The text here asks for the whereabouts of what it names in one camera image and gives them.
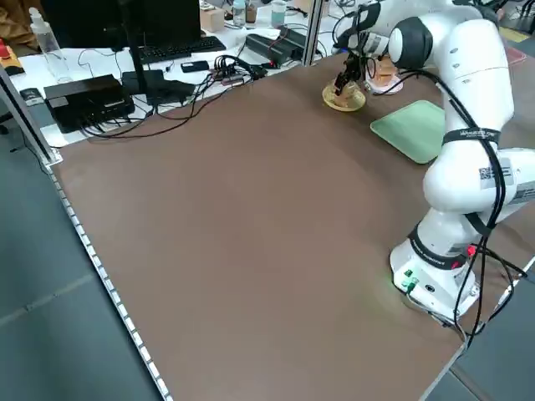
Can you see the black keyboard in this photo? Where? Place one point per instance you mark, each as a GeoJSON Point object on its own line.
{"type": "Point", "coordinates": [179, 49]}

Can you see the red emergency stop button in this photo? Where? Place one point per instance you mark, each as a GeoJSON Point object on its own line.
{"type": "Point", "coordinates": [8, 58]}

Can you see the aluminium camera post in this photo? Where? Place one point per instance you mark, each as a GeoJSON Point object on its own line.
{"type": "Point", "coordinates": [311, 33]}

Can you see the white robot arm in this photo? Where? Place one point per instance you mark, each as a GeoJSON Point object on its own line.
{"type": "Point", "coordinates": [472, 83]}

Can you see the green drinking cup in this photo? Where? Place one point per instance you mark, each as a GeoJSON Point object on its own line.
{"type": "Point", "coordinates": [279, 14]}

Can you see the black electronics box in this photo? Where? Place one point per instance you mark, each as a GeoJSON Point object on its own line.
{"type": "Point", "coordinates": [83, 100]}

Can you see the black computer monitor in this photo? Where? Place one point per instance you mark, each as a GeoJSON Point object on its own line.
{"type": "Point", "coordinates": [104, 21]}

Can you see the black monitor stand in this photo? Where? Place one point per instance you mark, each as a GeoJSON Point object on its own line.
{"type": "Point", "coordinates": [134, 50]}

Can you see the small pink plastic basket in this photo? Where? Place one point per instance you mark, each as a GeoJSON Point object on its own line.
{"type": "Point", "coordinates": [517, 54]}

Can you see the black docking device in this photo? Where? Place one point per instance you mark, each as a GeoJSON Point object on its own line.
{"type": "Point", "coordinates": [171, 89]}

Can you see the black smartphone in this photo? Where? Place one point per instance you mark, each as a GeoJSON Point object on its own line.
{"type": "Point", "coordinates": [194, 66]}

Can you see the black power supply unit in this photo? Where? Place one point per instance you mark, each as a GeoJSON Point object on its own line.
{"type": "Point", "coordinates": [263, 44]}
{"type": "Point", "coordinates": [290, 39]}

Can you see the small cardboard box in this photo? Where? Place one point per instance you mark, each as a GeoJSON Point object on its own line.
{"type": "Point", "coordinates": [212, 20]}

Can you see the clear plastic bottle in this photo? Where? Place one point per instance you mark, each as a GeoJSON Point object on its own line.
{"type": "Point", "coordinates": [48, 46]}

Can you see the small grey device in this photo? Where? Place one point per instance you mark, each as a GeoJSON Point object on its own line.
{"type": "Point", "coordinates": [31, 95]}

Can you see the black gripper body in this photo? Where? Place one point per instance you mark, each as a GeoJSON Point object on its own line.
{"type": "Point", "coordinates": [355, 62]}

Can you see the small clear bottle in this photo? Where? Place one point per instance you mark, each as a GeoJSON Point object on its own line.
{"type": "Point", "coordinates": [238, 14]}

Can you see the yellow round plate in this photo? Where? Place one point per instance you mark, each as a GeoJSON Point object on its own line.
{"type": "Point", "coordinates": [353, 105]}

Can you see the aluminium side rail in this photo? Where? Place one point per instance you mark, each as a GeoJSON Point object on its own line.
{"type": "Point", "coordinates": [50, 156]}

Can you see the green plastic tray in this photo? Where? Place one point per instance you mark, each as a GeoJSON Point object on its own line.
{"type": "Point", "coordinates": [414, 129]}

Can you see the white round plate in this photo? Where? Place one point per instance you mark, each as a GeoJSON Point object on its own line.
{"type": "Point", "coordinates": [390, 88]}

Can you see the brown drink cup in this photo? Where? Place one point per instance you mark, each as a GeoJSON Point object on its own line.
{"type": "Point", "coordinates": [251, 12]}

